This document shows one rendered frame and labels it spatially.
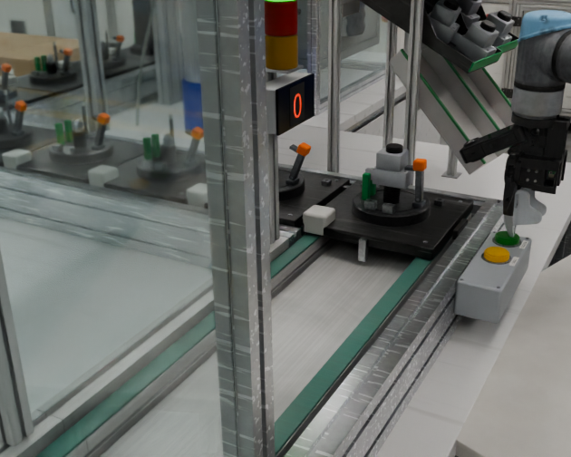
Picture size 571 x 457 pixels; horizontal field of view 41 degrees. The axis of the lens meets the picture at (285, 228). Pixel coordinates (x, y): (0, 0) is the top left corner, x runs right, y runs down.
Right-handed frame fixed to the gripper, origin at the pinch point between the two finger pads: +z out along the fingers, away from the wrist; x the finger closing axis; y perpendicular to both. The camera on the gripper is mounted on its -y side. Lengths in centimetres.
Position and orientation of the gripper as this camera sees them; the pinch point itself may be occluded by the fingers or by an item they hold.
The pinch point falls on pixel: (508, 228)
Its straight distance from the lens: 133.5
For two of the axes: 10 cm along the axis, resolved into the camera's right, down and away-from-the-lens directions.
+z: 0.1, 9.1, 4.1
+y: 8.8, 1.8, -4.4
